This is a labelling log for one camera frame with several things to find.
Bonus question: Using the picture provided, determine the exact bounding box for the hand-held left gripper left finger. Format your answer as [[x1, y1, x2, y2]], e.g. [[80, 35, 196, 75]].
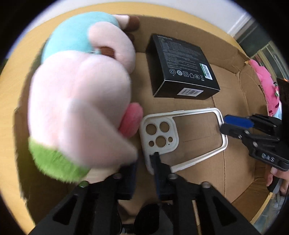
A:
[[29, 161, 138, 235]]

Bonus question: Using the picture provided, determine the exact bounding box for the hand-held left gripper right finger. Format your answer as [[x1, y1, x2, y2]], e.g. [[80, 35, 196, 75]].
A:
[[151, 152, 260, 235]]

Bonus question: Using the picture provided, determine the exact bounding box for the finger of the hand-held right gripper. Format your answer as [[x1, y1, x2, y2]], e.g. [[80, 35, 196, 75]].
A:
[[220, 123, 258, 148], [224, 114, 281, 136]]

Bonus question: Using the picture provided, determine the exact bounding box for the brown cardboard box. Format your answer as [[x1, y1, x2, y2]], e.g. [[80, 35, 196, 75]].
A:
[[15, 15, 279, 226]]

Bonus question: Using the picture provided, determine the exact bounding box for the white phone case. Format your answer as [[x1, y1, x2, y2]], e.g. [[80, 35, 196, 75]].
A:
[[139, 108, 228, 174]]

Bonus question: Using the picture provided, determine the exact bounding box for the pink plush toy blue green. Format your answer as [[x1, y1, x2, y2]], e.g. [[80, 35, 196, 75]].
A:
[[27, 14, 144, 183]]

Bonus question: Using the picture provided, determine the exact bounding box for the person's right hand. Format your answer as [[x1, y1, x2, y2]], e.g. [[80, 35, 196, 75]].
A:
[[266, 167, 289, 197]]

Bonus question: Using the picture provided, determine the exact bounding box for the bright pink plush toy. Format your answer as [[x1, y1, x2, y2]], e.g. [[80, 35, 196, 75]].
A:
[[248, 59, 283, 118]]

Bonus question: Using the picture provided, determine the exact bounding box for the black product box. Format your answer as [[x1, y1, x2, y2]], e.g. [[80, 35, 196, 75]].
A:
[[146, 34, 220, 100]]

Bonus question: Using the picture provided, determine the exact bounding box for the white door frame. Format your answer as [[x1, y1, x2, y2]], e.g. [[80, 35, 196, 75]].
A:
[[228, 10, 252, 40]]

